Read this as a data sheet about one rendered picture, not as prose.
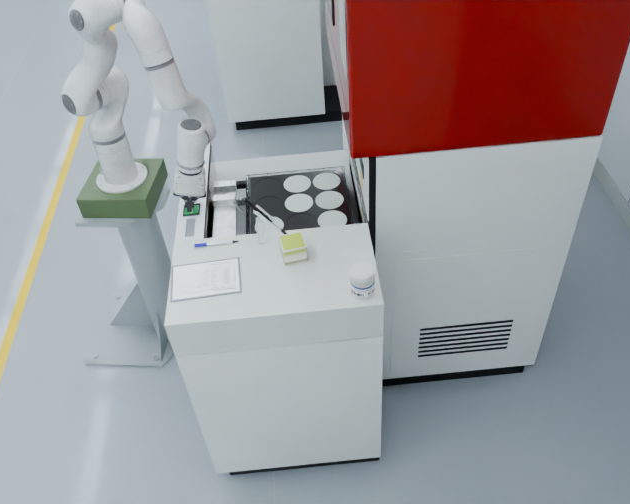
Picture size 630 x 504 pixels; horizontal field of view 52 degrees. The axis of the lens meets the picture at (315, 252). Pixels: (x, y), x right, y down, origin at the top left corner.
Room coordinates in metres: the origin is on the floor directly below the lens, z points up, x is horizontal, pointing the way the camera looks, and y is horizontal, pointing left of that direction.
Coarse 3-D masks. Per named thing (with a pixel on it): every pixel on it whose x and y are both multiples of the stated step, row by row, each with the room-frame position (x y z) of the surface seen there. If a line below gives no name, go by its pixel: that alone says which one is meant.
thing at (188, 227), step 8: (208, 144) 2.06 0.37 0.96; (208, 152) 2.01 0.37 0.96; (208, 160) 1.96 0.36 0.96; (200, 200) 1.73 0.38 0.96; (200, 208) 1.69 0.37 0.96; (184, 216) 1.65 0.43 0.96; (192, 216) 1.65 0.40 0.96; (200, 216) 1.65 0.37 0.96; (184, 224) 1.61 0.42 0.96; (192, 224) 1.61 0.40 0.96; (200, 224) 1.61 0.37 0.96; (176, 232) 1.58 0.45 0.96; (184, 232) 1.57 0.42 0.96; (192, 232) 1.57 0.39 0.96; (200, 232) 1.57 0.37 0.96; (176, 240) 1.54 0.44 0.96
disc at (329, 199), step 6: (324, 192) 1.79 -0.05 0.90; (330, 192) 1.79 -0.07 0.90; (336, 192) 1.79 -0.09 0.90; (318, 198) 1.76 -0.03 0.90; (324, 198) 1.76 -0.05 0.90; (330, 198) 1.76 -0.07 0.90; (336, 198) 1.75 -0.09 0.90; (342, 198) 1.75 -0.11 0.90; (318, 204) 1.73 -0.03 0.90; (324, 204) 1.73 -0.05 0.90; (330, 204) 1.72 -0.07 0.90; (336, 204) 1.72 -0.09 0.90
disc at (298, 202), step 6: (288, 198) 1.78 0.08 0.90; (294, 198) 1.77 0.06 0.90; (300, 198) 1.77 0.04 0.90; (306, 198) 1.77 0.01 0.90; (288, 204) 1.74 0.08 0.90; (294, 204) 1.74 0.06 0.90; (300, 204) 1.74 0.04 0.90; (306, 204) 1.74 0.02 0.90; (312, 204) 1.73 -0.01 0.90; (294, 210) 1.71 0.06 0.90; (300, 210) 1.71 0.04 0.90
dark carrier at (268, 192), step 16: (272, 176) 1.91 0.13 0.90; (288, 176) 1.90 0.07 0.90; (256, 192) 1.83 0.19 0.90; (272, 192) 1.82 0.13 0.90; (288, 192) 1.81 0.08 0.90; (304, 192) 1.80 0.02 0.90; (320, 192) 1.79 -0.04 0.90; (272, 208) 1.73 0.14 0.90; (320, 208) 1.71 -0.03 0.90; (336, 208) 1.70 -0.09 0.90; (288, 224) 1.64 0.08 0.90; (304, 224) 1.63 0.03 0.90
